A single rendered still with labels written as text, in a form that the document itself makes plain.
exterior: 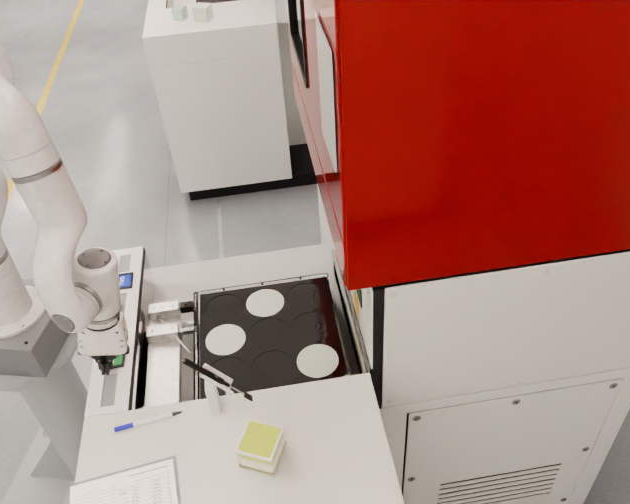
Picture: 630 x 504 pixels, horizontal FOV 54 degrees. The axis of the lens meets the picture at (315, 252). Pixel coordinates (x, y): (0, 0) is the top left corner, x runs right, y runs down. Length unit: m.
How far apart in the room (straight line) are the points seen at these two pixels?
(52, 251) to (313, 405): 0.60
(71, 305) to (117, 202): 2.54
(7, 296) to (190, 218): 1.88
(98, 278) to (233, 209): 2.28
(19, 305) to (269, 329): 0.64
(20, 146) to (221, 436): 0.67
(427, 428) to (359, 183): 0.79
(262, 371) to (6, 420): 1.55
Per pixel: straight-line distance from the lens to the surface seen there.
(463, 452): 1.77
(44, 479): 2.59
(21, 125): 1.14
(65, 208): 1.18
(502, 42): 0.98
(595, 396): 1.75
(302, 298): 1.63
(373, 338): 1.30
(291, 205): 3.43
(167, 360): 1.59
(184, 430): 1.35
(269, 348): 1.53
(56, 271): 1.19
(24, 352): 1.69
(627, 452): 2.58
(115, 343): 1.39
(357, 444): 1.29
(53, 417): 2.01
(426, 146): 1.02
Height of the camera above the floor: 2.07
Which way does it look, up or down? 42 degrees down
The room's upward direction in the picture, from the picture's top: 4 degrees counter-clockwise
